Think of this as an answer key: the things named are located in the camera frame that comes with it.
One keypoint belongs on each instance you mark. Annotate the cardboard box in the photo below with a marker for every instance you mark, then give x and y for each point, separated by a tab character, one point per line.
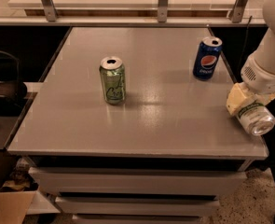
14	205

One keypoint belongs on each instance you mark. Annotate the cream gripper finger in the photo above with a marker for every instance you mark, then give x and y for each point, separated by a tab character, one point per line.
268	98
239	96

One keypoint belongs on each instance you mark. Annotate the metal bracket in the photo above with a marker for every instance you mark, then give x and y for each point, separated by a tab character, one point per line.
49	10
162	10
236	14

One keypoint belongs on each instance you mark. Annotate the white 7up can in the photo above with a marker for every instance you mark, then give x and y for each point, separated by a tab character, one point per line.
256	119

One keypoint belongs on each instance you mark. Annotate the right metal bracket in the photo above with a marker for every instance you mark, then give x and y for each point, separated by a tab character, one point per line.
236	14

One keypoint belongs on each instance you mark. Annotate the green soda can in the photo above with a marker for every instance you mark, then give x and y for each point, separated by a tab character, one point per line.
112	74

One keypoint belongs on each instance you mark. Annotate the blue Pepsi can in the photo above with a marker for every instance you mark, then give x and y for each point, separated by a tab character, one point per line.
207	57

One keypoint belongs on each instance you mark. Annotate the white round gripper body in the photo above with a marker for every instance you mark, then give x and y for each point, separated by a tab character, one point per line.
260	78

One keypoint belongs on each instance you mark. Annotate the middle metal bracket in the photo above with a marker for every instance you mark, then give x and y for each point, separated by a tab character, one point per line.
162	10

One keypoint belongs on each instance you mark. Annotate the black chair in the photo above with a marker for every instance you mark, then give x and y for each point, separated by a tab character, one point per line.
12	88

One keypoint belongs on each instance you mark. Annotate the left metal bracket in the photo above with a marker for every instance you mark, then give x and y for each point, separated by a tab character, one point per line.
49	10

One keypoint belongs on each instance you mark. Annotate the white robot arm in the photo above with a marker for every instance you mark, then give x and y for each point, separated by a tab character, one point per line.
265	53

